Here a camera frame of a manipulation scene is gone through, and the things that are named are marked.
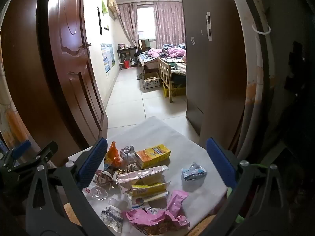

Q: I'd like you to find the red white crumpled wrapper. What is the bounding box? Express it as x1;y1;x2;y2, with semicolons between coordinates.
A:
93;170;119;185

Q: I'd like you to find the clear plastic wrap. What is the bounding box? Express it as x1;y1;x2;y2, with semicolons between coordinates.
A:
85;185;109;201

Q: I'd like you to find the bright window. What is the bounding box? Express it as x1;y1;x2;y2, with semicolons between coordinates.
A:
137;6;156;40

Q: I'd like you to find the cardboard box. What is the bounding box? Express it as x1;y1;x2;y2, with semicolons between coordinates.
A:
141;72;161;90

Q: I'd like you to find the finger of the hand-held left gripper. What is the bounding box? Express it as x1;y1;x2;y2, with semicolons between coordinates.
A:
0;140;32;174
10;141;59;175

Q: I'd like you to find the wall air conditioner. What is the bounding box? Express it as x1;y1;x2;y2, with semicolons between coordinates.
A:
107;0;120;20

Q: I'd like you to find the orange snack wrapper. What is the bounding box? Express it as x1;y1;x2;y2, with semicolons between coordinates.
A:
103;141;123;171

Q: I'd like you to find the pink curtain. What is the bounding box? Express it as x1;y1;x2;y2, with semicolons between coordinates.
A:
154;1;185;50
118;2;139;47

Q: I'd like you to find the black wall strip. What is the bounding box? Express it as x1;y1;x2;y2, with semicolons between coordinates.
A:
97;7;103;36

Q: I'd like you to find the orange patterned cloth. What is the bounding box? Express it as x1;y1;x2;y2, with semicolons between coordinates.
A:
0;61;32;150

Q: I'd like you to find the dark desk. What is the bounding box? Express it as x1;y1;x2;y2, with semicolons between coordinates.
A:
117;45;138;67

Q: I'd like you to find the long pink white wrapper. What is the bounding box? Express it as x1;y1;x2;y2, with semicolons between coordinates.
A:
117;165;169;185

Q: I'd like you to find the dark brown wardrobe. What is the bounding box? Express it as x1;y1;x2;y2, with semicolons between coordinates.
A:
179;0;248;150

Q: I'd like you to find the yellow plastic crate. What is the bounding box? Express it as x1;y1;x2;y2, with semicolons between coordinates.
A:
163;82;187;97

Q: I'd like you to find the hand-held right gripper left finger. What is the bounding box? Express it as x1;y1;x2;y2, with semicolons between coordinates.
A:
25;138;116;236

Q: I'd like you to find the pink blanket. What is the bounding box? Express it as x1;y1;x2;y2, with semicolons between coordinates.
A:
146;48;186;58

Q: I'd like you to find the silver foil wrapper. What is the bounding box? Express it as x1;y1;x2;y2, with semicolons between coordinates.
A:
120;145;136;164

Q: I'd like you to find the white ring hook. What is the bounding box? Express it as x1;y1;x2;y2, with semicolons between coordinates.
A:
252;23;271;34

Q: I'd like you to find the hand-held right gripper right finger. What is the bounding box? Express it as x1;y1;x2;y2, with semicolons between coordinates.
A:
205;138;289;236

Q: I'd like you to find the yellow tea carton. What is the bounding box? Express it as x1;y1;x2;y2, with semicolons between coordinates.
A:
135;144;171;170

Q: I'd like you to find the blue white crumpled wrapper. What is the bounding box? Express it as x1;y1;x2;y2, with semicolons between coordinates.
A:
181;162;207;182

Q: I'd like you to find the brown wooden door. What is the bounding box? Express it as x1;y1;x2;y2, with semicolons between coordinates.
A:
0;0;109;168

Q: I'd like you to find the wall poster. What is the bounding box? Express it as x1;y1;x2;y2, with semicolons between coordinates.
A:
100;43;116;74

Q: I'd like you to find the bed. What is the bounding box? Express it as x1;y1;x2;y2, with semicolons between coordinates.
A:
137;43;187;84

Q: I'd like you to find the pink plastic bag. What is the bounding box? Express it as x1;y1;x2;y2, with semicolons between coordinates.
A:
124;190;190;235

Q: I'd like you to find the yellow crushed carton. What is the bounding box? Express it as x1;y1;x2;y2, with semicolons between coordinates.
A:
127;181;171;199

